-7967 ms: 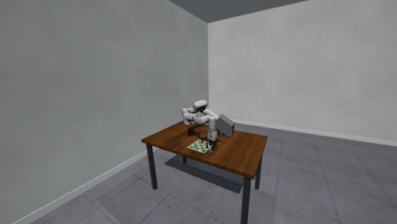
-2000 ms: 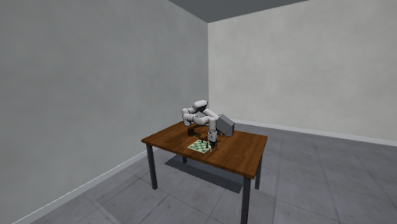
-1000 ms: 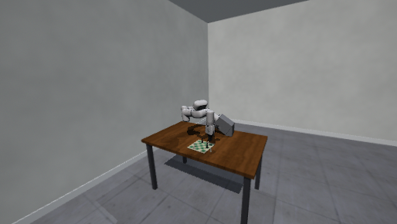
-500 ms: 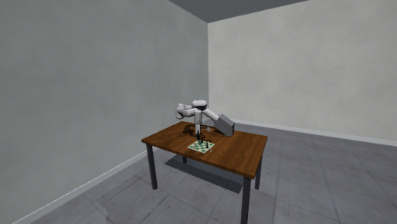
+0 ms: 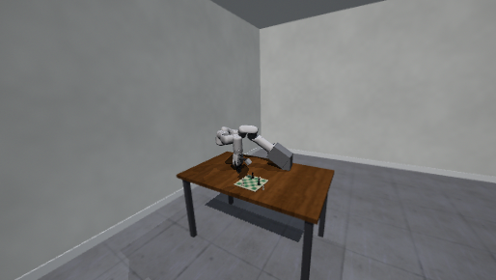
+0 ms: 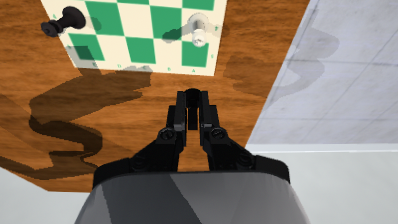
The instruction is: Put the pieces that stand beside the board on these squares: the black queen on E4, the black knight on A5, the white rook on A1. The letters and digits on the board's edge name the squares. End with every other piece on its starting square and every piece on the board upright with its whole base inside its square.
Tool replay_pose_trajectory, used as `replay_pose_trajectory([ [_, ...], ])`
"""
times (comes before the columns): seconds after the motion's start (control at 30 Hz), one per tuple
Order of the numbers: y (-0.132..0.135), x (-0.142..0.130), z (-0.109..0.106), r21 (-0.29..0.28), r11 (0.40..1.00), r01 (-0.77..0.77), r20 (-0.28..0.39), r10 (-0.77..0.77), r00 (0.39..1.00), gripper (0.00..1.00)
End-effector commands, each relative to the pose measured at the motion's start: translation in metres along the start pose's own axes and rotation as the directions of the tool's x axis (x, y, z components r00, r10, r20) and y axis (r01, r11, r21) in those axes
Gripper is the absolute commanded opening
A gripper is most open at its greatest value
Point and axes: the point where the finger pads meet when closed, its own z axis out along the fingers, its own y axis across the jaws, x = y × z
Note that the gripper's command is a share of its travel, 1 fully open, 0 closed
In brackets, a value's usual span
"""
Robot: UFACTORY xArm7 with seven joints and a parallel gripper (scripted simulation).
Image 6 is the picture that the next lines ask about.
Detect white chess king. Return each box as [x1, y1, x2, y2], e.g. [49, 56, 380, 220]
[189, 13, 209, 47]

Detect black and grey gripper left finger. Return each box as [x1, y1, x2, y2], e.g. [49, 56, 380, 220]
[92, 91, 187, 190]

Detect green and white chessboard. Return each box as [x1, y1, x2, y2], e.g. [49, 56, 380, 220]
[41, 0, 227, 76]

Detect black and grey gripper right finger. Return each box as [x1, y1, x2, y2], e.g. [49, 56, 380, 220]
[199, 91, 291, 185]

